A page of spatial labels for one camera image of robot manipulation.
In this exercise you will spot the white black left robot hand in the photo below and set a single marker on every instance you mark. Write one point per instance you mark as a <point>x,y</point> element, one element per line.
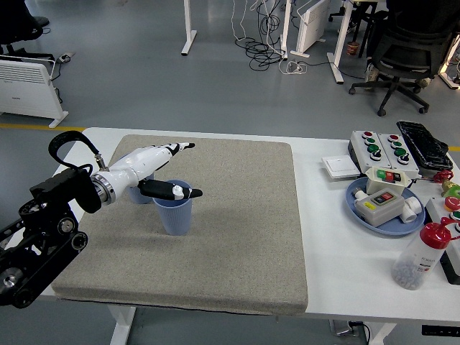
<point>140,163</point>

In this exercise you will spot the blue ribbed cup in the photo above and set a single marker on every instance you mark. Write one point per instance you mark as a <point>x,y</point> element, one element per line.
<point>136,197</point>
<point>176,219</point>

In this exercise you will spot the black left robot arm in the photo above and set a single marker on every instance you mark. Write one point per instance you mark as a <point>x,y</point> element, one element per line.
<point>46,223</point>

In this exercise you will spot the brown paper cup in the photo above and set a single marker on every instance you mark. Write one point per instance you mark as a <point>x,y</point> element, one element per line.
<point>353,48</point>

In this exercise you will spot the grey-brown mat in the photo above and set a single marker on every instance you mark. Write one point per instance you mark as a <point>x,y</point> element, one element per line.
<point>233,215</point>

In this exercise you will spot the grey floor power strip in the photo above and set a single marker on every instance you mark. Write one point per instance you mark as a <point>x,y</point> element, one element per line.
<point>65,56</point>

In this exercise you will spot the white desk leg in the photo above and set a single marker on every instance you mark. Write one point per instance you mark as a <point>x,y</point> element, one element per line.
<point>285,28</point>
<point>449,81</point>
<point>338,61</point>
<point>188,32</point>

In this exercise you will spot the white table leg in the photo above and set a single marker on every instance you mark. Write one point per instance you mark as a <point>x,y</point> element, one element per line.
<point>382,334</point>
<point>122,327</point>

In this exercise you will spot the white plug adapter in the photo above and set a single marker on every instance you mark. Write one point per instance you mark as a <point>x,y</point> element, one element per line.
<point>357,195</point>

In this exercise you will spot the white four-button control box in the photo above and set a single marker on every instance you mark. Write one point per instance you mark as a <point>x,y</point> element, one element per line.
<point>361,147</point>
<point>387,149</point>

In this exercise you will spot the blue round plate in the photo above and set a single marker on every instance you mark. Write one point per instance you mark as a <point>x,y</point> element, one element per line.
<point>395,228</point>

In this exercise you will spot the white pipe fitting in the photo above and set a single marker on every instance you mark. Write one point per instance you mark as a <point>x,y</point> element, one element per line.
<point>409,215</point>

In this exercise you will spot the black plastic tray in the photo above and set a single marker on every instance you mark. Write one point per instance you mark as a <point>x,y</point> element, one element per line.
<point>426,143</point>

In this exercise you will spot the black mesh office chair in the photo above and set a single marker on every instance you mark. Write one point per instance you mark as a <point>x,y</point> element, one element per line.
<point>406,54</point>

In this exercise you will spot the clear bottle red cap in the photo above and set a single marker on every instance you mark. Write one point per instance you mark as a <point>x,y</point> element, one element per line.
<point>413,258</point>

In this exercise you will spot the green plastic part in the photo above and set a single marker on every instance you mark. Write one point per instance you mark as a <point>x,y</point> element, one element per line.
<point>455,190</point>

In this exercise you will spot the black desk control panel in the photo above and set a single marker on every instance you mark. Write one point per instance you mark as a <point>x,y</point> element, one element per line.
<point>440,330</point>

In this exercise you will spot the white wall switch plate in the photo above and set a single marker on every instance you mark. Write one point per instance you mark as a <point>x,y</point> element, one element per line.
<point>339,165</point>

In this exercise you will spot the white green-red switch box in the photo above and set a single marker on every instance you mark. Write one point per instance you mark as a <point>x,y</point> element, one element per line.
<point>375,186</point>

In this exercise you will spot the grey push-button switch box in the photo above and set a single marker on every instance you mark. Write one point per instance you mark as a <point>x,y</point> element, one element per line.
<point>381,215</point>

